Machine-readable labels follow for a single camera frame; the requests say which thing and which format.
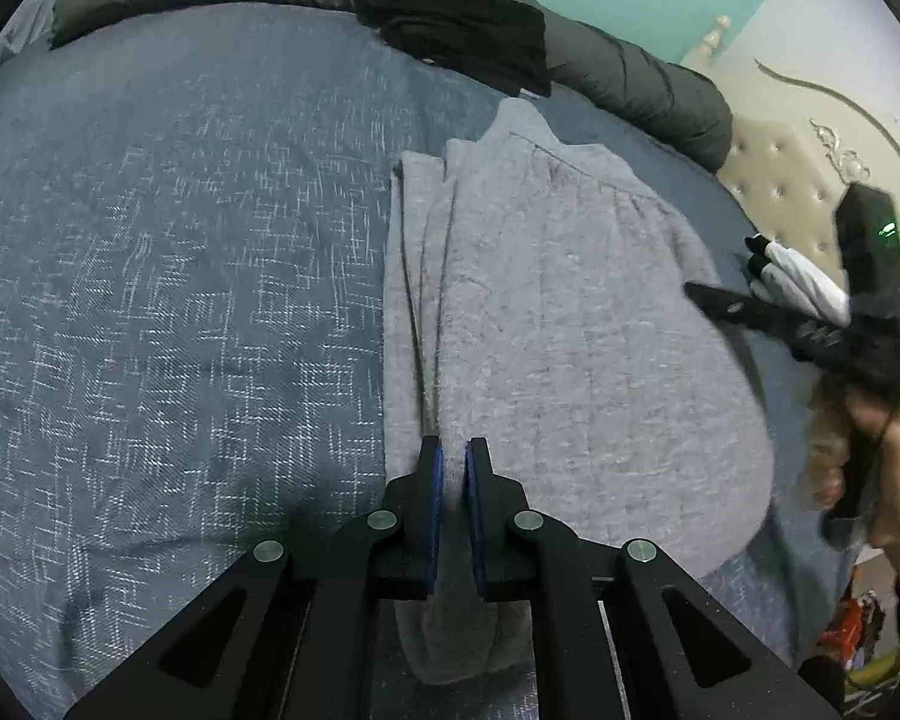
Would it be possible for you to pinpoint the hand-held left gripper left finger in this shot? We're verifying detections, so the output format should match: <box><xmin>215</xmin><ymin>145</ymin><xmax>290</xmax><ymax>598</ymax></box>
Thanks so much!
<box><xmin>64</xmin><ymin>435</ymin><xmax>445</xmax><ymax>720</ymax></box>

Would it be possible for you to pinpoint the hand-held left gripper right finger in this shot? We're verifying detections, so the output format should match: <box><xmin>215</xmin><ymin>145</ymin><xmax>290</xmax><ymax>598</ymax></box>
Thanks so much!
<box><xmin>463</xmin><ymin>436</ymin><xmax>845</xmax><ymax>720</ymax></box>

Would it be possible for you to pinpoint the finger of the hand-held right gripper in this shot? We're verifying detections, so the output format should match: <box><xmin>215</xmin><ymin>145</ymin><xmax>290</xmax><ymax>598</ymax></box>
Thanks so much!
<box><xmin>684</xmin><ymin>281</ymin><xmax>805</xmax><ymax>350</ymax></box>

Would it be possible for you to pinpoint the grey fleece sweatshirt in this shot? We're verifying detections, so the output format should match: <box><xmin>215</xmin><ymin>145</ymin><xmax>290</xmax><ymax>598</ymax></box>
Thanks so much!
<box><xmin>385</xmin><ymin>99</ymin><xmax>775</xmax><ymax>685</ymax></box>

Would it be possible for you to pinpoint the white folded garment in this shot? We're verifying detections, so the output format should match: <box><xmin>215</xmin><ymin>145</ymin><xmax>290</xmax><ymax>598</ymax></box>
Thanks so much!
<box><xmin>765</xmin><ymin>240</ymin><xmax>852</xmax><ymax>325</ymax></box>

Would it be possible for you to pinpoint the cream tufted bed headboard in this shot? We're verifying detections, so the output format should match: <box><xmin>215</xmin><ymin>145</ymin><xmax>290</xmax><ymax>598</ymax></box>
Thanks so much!
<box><xmin>679</xmin><ymin>15</ymin><xmax>900</xmax><ymax>316</ymax></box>

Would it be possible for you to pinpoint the dark grey rolled duvet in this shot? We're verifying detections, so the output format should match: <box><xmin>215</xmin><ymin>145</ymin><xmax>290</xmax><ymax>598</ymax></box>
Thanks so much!
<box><xmin>49</xmin><ymin>0</ymin><xmax>734</xmax><ymax>172</ymax></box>

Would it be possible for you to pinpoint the red plastic object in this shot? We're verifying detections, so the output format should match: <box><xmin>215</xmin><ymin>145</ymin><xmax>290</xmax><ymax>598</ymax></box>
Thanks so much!
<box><xmin>817</xmin><ymin>592</ymin><xmax>887</xmax><ymax>662</ymax></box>

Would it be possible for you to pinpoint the bed with blue sheet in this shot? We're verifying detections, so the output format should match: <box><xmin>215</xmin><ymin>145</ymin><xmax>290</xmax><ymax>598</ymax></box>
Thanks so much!
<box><xmin>0</xmin><ymin>0</ymin><xmax>871</xmax><ymax>720</ymax></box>

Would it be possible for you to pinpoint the black crumpled garment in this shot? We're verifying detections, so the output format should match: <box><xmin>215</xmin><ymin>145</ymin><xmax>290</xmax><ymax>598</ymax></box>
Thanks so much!
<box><xmin>352</xmin><ymin>0</ymin><xmax>552</xmax><ymax>98</ymax></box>

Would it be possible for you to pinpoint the light grey pillow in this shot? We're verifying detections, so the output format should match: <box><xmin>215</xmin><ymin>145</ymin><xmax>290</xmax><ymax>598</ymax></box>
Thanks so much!
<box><xmin>0</xmin><ymin>0</ymin><xmax>57</xmax><ymax>83</ymax></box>

